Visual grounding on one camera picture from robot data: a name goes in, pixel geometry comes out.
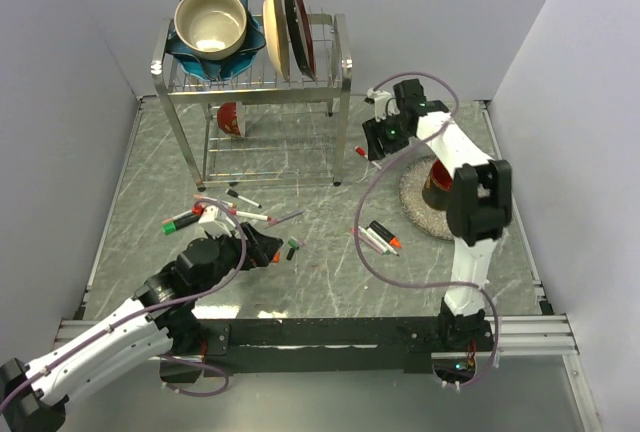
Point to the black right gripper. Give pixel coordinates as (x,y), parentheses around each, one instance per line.
(373,130)

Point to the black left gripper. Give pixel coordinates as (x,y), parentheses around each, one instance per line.
(260,248)

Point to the pink highlighter pen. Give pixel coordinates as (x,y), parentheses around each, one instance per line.
(366,238)

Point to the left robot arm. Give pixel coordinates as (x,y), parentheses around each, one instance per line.
(156,320)

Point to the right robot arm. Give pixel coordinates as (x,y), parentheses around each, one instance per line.
(479,204)

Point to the thin pink pen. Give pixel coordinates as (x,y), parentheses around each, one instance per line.
(181,215)

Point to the black capped white marker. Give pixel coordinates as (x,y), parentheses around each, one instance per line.
(233,193)

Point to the red cup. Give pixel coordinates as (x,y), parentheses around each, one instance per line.
(437,187)

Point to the pink capped white marker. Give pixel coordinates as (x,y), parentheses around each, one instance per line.
(213,201)

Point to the green black marker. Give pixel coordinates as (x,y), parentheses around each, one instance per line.
(179,223)

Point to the speckled grey plate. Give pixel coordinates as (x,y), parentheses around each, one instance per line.
(427,220)

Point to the steel dish rack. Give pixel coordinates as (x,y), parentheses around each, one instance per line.
(296,130)

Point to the small red patterned bowl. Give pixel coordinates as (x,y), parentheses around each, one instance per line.
(231,119)

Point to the dark red plate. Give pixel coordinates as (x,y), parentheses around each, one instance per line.
(301,37)

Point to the cream plate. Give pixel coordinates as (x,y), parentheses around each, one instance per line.
(275,32)

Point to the blue wavy bowl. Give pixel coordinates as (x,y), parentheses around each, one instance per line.
(221,70)

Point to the beige ceramic bowl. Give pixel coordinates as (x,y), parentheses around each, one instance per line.
(213,29)

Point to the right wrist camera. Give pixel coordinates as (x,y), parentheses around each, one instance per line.
(383,102)

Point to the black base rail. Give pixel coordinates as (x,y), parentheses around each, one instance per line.
(244,346)

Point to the aluminium frame rail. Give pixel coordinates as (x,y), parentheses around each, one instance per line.
(511,335)

